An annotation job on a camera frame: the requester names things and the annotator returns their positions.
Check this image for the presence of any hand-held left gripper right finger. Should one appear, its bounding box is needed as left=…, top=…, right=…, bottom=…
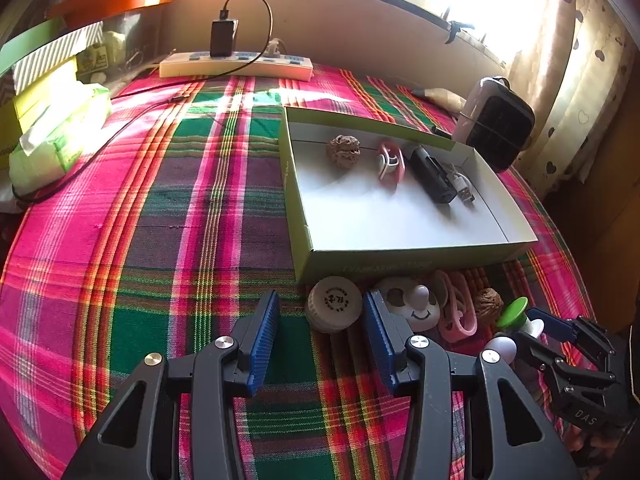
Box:
left=362, top=289, right=576, bottom=480

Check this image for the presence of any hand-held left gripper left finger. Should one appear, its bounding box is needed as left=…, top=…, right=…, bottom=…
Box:
left=62, top=289, right=281, bottom=480

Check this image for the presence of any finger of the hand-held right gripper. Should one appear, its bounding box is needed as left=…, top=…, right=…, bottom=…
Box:
left=515, top=334, right=626, bottom=401
left=527, top=307, right=623, bottom=376

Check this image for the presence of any white dome knob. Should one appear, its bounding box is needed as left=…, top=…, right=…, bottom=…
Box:
left=485, top=336, right=521, bottom=366

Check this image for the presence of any green white spool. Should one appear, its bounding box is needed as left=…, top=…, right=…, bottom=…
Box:
left=495, top=296, right=547, bottom=341

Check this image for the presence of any white smiley face toy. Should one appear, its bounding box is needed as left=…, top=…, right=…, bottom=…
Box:
left=374, top=277, right=442, bottom=332

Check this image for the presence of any white round bottle cap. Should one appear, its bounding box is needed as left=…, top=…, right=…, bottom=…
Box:
left=306, top=276, right=363, bottom=334

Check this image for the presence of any large brown walnut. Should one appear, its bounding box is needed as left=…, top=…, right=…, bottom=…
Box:
left=474, top=287, right=504, bottom=318

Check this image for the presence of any pink plastic clip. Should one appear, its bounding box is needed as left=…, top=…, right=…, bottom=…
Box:
left=432, top=270, right=479, bottom=343
left=376, top=140, right=407, bottom=192

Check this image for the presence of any green white cardboard box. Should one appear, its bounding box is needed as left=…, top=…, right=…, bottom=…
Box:
left=278, top=106, right=540, bottom=286

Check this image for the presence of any white usb cable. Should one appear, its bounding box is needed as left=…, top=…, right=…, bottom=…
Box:
left=442, top=160, right=478, bottom=207

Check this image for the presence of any black rectangular device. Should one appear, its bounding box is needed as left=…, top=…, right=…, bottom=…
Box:
left=407, top=144, right=458, bottom=205

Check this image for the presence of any small brown walnut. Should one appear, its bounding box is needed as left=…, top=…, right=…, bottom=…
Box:
left=326, top=135, right=362, bottom=166

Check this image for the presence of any plaid tablecloth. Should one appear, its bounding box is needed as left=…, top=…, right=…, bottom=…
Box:
left=0, top=57, right=596, bottom=480

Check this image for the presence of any grey desktop heater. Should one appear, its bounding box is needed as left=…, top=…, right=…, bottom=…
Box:
left=451, top=76, right=536, bottom=173

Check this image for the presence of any heart print curtain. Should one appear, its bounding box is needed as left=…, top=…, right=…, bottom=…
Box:
left=505, top=0, right=633, bottom=196

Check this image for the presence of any cream power strip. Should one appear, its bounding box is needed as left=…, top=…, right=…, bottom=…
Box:
left=159, top=50, right=314, bottom=82

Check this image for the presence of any green tissue pack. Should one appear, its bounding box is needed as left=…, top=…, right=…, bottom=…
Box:
left=9, top=84, right=113, bottom=192

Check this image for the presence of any black window hook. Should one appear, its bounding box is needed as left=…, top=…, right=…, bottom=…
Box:
left=445, top=20, right=476, bottom=43

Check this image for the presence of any black charger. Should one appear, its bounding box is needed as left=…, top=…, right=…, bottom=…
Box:
left=210, top=19, right=238, bottom=58

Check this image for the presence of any glass tank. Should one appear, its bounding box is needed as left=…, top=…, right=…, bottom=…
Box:
left=65, top=2, right=168, bottom=93

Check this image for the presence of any small green label box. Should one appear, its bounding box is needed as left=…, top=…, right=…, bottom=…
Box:
left=79, top=45, right=111, bottom=73

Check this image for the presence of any yellow green box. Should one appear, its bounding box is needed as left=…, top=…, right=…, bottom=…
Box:
left=0, top=57, right=83, bottom=171

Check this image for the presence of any green lid striped box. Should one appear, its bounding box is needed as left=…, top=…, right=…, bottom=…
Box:
left=0, top=16, right=104, bottom=96

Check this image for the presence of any thin black cable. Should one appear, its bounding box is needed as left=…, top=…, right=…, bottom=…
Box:
left=10, top=92, right=190, bottom=201

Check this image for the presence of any black charging cable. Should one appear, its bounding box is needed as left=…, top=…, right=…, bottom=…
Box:
left=219, top=0, right=274, bottom=81

